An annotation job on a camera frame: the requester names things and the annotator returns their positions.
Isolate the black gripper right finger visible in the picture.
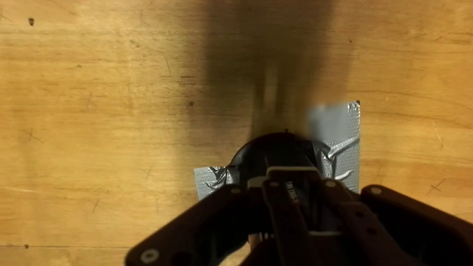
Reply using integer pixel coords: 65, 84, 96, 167
293, 165, 473, 266

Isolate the small grey mat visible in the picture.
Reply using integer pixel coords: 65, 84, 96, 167
192, 99, 362, 202

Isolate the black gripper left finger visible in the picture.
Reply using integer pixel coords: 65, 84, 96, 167
124, 167, 318, 266

